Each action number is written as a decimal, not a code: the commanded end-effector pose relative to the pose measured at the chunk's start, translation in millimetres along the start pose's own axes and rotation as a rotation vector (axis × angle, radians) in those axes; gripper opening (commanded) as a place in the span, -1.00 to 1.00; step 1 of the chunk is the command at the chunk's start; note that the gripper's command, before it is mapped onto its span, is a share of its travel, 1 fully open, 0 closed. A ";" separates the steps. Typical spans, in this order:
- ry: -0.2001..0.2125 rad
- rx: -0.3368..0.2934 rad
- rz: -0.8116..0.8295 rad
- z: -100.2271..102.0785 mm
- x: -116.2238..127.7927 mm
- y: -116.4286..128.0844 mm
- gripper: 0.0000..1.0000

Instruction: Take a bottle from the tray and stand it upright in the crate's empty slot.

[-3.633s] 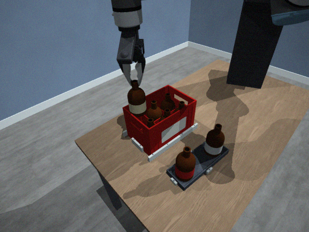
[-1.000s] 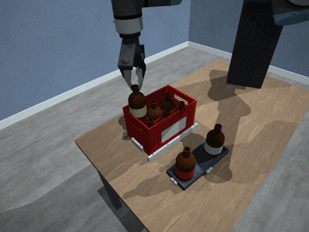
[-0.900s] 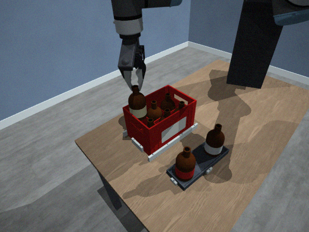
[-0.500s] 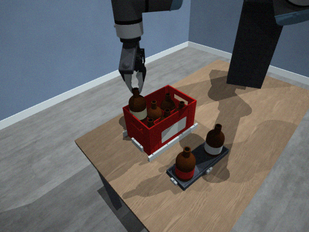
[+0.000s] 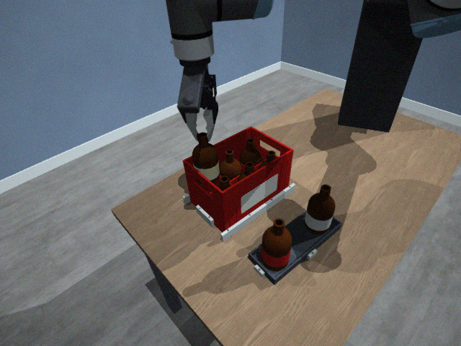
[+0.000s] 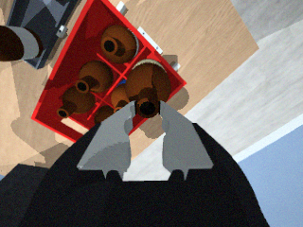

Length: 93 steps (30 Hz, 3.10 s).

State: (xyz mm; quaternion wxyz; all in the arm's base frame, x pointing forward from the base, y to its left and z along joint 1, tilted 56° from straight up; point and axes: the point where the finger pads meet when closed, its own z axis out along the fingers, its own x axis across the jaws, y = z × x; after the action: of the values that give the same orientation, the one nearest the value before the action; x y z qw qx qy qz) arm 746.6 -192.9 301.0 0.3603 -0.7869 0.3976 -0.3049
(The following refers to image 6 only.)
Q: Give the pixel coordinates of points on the red crate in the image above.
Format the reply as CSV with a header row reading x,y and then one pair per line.
x,y
83,40

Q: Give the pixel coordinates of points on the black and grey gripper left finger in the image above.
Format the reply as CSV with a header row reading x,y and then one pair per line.
x,y
103,148

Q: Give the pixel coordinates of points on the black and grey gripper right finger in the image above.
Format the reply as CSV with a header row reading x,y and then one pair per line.
x,y
187,146

